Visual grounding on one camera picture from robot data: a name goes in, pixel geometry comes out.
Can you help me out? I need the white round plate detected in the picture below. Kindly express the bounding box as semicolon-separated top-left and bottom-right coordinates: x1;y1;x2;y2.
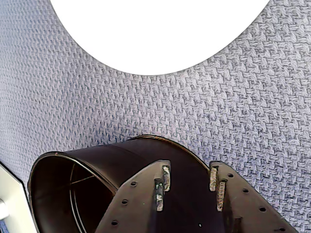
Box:
50;0;272;76

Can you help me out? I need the white panel with dark edge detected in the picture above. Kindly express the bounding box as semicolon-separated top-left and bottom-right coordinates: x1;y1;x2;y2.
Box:
0;160;34;233

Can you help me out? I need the blue woven table cloth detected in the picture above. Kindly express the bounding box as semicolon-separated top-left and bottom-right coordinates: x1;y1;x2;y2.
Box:
0;0;311;233

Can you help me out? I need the black round metal pot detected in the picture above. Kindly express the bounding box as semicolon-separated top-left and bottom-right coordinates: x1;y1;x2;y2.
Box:
27;134;211;233

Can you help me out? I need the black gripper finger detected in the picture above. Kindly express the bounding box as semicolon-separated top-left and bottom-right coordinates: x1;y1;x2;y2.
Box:
208;161;300;233
94;159;172;233

